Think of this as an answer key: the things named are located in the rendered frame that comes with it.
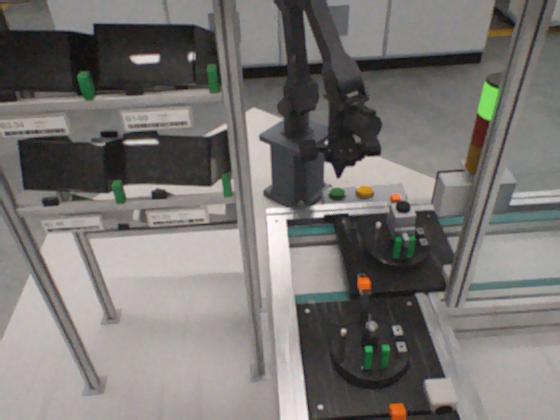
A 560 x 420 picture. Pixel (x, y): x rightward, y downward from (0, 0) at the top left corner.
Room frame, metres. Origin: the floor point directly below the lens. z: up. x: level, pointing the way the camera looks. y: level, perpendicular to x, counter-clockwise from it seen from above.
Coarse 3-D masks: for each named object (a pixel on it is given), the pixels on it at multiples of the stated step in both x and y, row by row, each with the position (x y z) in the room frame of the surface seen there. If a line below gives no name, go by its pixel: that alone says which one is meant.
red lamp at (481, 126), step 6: (480, 120) 0.68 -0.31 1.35; (486, 120) 0.67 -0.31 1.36; (474, 126) 0.69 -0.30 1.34; (480, 126) 0.68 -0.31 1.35; (486, 126) 0.67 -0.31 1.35; (474, 132) 0.69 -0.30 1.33; (480, 132) 0.67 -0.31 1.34; (486, 132) 0.67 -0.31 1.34; (474, 138) 0.68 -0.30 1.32; (480, 138) 0.67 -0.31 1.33; (474, 144) 0.68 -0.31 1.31; (480, 144) 0.67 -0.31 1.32
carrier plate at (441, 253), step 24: (360, 216) 0.91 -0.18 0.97; (384, 216) 0.91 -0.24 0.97; (432, 216) 0.90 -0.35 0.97; (360, 240) 0.83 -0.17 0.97; (432, 240) 0.82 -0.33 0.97; (360, 264) 0.76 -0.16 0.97; (432, 264) 0.75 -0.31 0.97; (384, 288) 0.69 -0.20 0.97; (408, 288) 0.69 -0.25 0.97; (432, 288) 0.68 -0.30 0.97
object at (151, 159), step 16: (128, 144) 0.64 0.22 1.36; (144, 144) 0.64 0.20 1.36; (160, 144) 0.64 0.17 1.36; (176, 144) 0.64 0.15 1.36; (192, 144) 0.63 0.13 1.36; (208, 144) 0.63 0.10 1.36; (224, 144) 0.71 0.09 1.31; (128, 160) 0.63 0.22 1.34; (144, 160) 0.63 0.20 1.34; (160, 160) 0.63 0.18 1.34; (176, 160) 0.63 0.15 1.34; (192, 160) 0.62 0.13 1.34; (208, 160) 0.62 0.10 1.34; (224, 160) 0.70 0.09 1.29; (128, 176) 0.63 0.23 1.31; (144, 176) 0.62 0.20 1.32; (160, 176) 0.62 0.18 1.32; (176, 176) 0.62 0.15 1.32; (192, 176) 0.61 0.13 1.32; (208, 176) 0.61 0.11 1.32
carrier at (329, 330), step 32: (320, 320) 0.61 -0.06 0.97; (352, 320) 0.60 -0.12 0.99; (384, 320) 0.59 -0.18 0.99; (416, 320) 0.61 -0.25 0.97; (320, 352) 0.54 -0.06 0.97; (352, 352) 0.53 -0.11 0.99; (384, 352) 0.49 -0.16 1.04; (416, 352) 0.54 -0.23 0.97; (320, 384) 0.48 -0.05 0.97; (352, 384) 0.48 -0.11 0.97; (384, 384) 0.47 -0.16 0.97; (416, 384) 0.47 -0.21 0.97; (448, 384) 0.46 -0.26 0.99; (320, 416) 0.42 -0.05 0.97; (352, 416) 0.42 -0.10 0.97; (384, 416) 0.42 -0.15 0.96
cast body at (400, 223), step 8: (400, 200) 0.81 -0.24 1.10; (392, 208) 0.80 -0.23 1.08; (400, 208) 0.79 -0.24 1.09; (408, 208) 0.79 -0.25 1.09; (392, 216) 0.79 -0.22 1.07; (400, 216) 0.78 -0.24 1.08; (408, 216) 0.78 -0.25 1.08; (416, 216) 0.78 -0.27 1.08; (392, 224) 0.79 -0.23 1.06; (400, 224) 0.77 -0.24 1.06; (408, 224) 0.77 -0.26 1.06; (392, 232) 0.78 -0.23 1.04; (400, 232) 0.77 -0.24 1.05; (408, 232) 0.77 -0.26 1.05; (408, 240) 0.75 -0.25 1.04
